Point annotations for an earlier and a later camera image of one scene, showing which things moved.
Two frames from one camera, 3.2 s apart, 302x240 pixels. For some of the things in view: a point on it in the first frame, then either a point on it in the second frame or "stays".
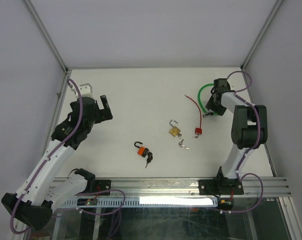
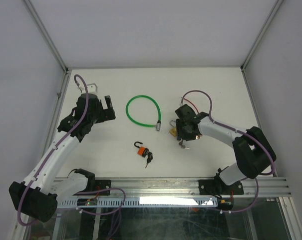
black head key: x=150 y=154 stays
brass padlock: x=174 y=130 stays
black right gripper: x=219 y=110 to x=179 y=134
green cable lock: x=204 y=114 to x=158 y=125
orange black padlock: x=142 y=151 stays
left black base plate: x=102 y=185 stays
